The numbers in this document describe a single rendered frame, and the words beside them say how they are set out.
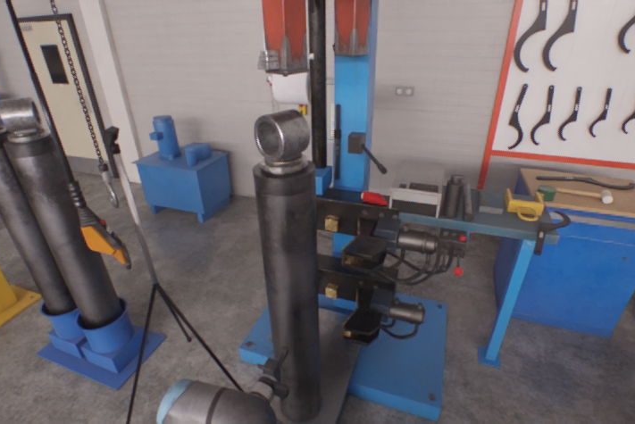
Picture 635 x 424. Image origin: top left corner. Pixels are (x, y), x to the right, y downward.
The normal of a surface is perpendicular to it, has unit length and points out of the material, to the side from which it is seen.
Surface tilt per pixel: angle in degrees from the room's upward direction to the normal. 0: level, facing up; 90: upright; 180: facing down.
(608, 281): 90
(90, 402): 0
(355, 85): 90
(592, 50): 90
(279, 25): 90
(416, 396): 0
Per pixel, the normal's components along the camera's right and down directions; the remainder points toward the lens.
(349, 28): -0.67, 0.36
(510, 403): -0.02, -0.88
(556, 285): -0.34, 0.45
